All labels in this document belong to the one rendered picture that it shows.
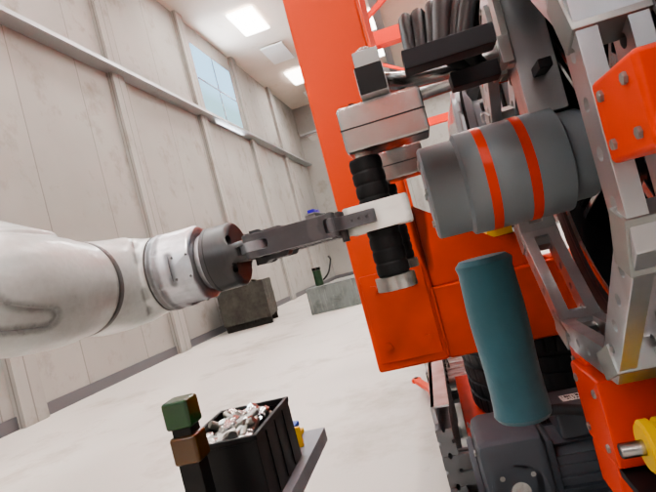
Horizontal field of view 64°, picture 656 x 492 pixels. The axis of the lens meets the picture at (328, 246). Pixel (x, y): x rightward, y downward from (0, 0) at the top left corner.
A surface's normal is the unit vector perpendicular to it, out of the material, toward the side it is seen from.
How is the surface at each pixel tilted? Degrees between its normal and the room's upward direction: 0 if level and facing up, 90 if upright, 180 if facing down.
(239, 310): 90
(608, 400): 90
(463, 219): 139
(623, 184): 90
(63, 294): 103
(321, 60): 90
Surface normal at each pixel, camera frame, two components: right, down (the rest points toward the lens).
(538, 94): -0.18, 0.02
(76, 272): 0.91, -0.36
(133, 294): 0.92, 0.07
